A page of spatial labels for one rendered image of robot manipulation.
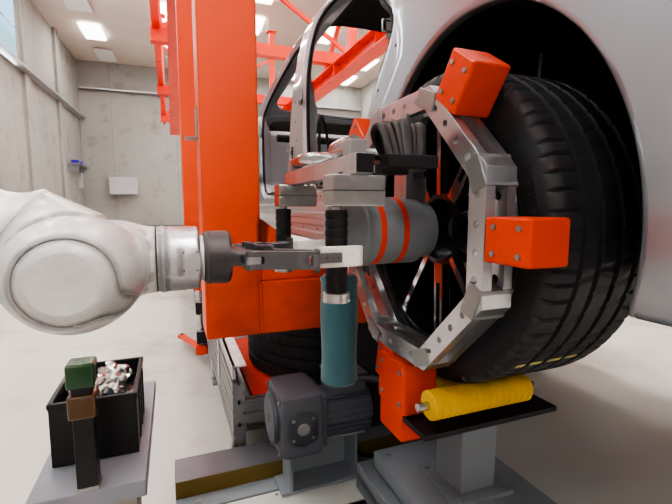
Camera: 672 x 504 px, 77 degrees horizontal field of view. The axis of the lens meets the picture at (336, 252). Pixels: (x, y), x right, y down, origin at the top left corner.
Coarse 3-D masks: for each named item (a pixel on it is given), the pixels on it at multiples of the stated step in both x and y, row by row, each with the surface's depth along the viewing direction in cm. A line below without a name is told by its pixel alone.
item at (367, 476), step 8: (360, 464) 121; (368, 464) 122; (360, 472) 118; (368, 472) 120; (376, 472) 120; (360, 480) 118; (368, 480) 113; (376, 480) 116; (384, 480) 116; (360, 488) 119; (368, 488) 113; (376, 488) 109; (384, 488) 113; (368, 496) 114; (376, 496) 109; (384, 496) 110; (392, 496) 110
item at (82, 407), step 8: (96, 392) 66; (72, 400) 64; (80, 400) 65; (88, 400) 65; (96, 400) 66; (72, 408) 64; (80, 408) 65; (88, 408) 65; (96, 408) 66; (72, 416) 64; (80, 416) 65; (88, 416) 65
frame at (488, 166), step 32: (416, 96) 80; (448, 128) 72; (480, 128) 70; (480, 160) 64; (480, 192) 65; (512, 192) 66; (480, 224) 65; (480, 256) 65; (480, 288) 66; (512, 288) 68; (384, 320) 102; (448, 320) 74; (480, 320) 72; (416, 352) 84; (448, 352) 81
